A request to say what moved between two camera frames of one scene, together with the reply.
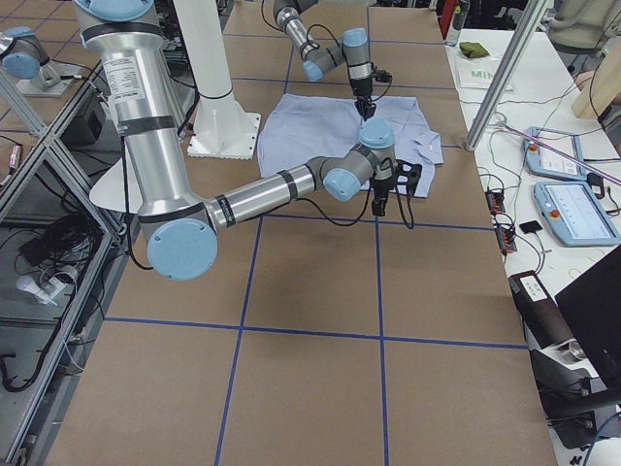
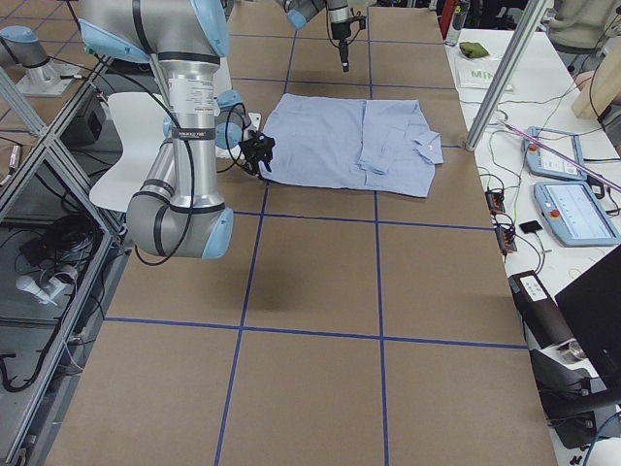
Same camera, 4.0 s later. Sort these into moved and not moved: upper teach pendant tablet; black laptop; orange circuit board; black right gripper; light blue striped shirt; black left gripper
Moved: black left gripper; black right gripper
Not moved: upper teach pendant tablet; black laptop; light blue striped shirt; orange circuit board
